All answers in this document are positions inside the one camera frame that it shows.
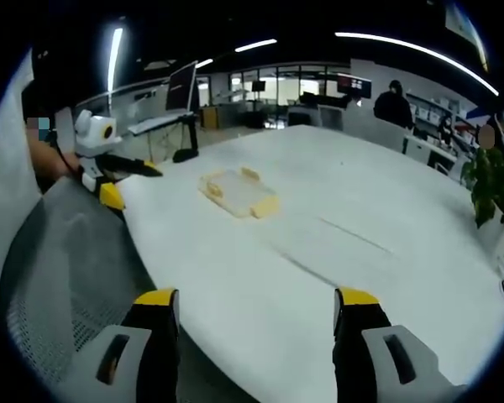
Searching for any green potted plant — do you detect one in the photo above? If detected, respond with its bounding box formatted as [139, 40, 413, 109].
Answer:
[461, 146, 504, 262]

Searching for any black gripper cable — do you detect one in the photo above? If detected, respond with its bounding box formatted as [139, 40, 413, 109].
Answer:
[53, 136, 81, 174]

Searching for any red wall screen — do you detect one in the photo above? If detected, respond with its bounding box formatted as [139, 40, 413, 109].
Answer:
[337, 74, 374, 100]

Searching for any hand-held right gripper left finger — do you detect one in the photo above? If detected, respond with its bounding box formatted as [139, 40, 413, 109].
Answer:
[60, 287, 181, 403]

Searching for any pale yellow socket buckle part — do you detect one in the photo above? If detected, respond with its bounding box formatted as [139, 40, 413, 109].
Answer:
[230, 186, 281, 219]

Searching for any clear yellow plastic tray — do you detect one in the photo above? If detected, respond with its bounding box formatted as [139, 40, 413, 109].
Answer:
[198, 166, 264, 201]

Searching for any person's white shirt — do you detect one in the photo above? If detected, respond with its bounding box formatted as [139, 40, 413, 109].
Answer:
[0, 50, 43, 295]

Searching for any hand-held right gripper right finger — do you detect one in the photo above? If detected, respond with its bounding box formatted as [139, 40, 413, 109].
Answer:
[333, 286, 471, 403]

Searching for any grey mesh office chair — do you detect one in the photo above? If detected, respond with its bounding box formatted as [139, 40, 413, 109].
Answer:
[0, 175, 181, 403]

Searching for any long ceiling light strip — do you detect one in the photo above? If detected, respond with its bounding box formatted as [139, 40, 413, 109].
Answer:
[334, 31, 501, 97]
[234, 38, 279, 54]
[106, 27, 124, 92]

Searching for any yellow cabinet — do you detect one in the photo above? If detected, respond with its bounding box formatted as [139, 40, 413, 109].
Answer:
[199, 107, 220, 129]

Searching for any dark computer monitor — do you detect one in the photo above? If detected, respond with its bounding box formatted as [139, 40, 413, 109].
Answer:
[165, 60, 200, 113]

